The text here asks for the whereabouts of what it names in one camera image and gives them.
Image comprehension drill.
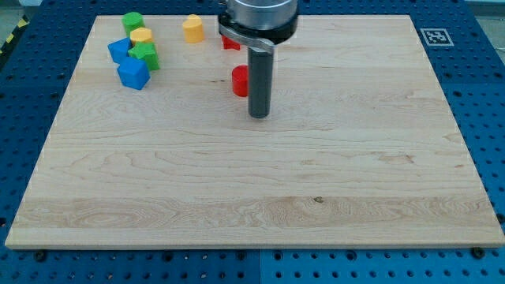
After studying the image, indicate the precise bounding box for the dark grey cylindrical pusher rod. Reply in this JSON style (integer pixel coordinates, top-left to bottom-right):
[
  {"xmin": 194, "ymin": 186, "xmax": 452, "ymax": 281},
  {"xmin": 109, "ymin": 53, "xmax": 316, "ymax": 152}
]
[{"xmin": 248, "ymin": 47, "xmax": 273, "ymax": 118}]

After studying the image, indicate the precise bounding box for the red cylinder block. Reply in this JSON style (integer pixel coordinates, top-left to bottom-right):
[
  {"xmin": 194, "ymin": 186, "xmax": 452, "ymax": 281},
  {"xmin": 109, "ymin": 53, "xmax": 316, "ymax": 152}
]
[{"xmin": 231, "ymin": 65, "xmax": 249, "ymax": 97}]

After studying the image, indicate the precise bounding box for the red star block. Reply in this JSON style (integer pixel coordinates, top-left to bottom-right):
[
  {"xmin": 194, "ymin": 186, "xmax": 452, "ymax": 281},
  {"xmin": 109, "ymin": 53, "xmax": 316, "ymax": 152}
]
[{"xmin": 221, "ymin": 35, "xmax": 241, "ymax": 50}]

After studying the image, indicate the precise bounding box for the green star block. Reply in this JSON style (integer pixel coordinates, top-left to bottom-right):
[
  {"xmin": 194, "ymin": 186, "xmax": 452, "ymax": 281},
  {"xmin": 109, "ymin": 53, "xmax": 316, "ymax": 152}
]
[{"xmin": 128, "ymin": 42, "xmax": 160, "ymax": 71}]

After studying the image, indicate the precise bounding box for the yellow heart block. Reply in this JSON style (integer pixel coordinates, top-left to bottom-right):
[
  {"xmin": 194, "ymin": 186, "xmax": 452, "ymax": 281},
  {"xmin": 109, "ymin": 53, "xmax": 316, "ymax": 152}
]
[{"xmin": 182, "ymin": 14, "xmax": 205, "ymax": 43}]

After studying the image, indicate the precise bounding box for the yellow hexagon block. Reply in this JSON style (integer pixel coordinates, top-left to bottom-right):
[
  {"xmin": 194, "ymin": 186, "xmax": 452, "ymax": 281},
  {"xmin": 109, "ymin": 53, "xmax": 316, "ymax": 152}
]
[{"xmin": 129, "ymin": 27, "xmax": 154, "ymax": 46}]

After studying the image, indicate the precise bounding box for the blue cube block front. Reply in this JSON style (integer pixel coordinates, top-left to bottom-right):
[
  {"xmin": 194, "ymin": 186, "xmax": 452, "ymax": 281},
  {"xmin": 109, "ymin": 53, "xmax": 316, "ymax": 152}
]
[{"xmin": 117, "ymin": 57, "xmax": 151, "ymax": 90}]

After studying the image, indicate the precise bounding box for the wooden board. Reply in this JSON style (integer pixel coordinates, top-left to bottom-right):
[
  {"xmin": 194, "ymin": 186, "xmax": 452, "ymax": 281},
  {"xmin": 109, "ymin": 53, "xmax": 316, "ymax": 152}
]
[{"xmin": 6, "ymin": 15, "xmax": 504, "ymax": 250}]

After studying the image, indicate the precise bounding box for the green cylinder block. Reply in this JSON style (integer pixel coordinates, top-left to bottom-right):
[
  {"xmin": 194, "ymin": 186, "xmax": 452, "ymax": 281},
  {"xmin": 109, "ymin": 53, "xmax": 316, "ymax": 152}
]
[{"xmin": 122, "ymin": 11, "xmax": 145, "ymax": 36}]

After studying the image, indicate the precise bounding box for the blue block behind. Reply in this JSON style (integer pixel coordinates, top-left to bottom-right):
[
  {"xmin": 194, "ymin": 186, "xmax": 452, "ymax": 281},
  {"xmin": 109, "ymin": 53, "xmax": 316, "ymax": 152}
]
[{"xmin": 107, "ymin": 38, "xmax": 131, "ymax": 64}]

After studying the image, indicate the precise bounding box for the white fiducial marker tag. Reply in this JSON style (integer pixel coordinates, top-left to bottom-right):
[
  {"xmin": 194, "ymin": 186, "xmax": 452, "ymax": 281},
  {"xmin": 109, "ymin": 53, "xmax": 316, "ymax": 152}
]
[{"xmin": 421, "ymin": 28, "xmax": 454, "ymax": 47}]

